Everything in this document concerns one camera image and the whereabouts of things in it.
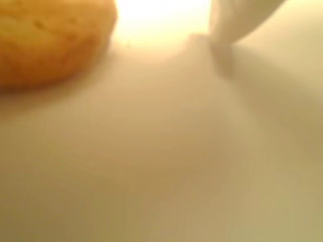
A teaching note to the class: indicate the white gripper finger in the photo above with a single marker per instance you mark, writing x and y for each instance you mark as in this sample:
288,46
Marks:
227,20

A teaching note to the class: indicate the round mini chocolate chip cookie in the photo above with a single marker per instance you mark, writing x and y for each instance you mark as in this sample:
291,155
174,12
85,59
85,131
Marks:
50,43

